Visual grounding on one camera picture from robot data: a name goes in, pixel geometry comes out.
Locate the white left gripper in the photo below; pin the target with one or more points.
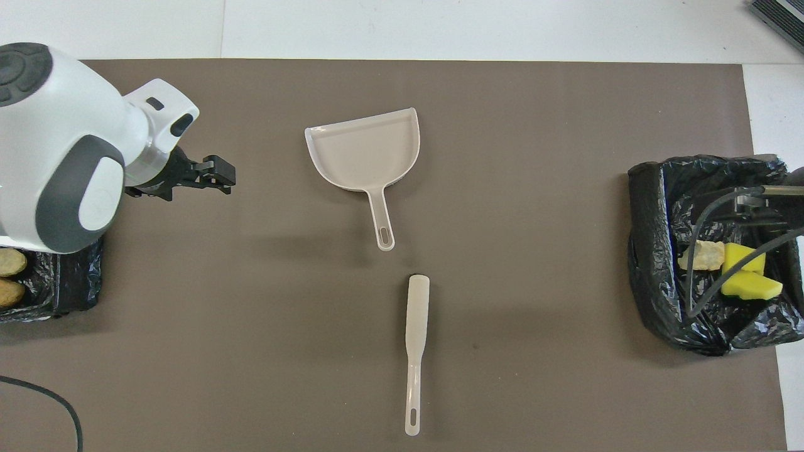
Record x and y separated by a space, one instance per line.
160 122

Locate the pale bread piece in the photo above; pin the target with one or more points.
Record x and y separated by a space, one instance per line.
11 262

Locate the beige plastic dustpan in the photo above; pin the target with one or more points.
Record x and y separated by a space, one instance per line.
367 150

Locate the brown bread roll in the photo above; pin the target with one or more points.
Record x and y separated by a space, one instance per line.
9 292

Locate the beige hand brush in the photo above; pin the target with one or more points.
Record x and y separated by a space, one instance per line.
417 307

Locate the torn striped bread piece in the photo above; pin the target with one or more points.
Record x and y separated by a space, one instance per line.
706 256

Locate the green and yellow sponge piece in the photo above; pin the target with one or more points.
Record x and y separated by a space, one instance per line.
741 256

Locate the notched yellow sponge piece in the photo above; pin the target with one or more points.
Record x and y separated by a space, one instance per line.
750 287

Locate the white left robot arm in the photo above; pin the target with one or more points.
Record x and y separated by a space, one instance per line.
56 150

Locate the black bag lined bin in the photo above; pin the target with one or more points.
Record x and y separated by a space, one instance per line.
69 282
653 295

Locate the brown table mat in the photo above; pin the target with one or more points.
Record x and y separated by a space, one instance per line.
440 188

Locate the dark grey ribbed device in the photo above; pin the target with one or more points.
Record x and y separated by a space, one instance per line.
782 16

